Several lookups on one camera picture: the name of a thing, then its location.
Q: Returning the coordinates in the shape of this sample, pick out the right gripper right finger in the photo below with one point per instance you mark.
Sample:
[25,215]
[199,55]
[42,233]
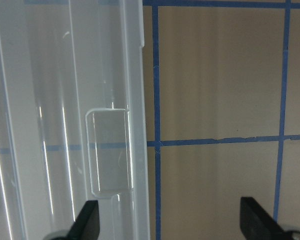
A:
[256,224]

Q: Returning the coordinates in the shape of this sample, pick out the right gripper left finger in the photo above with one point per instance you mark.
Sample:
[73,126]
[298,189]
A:
[87,223]

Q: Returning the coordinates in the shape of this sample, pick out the clear plastic box lid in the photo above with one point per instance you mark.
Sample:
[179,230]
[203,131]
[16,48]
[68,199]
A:
[72,118]

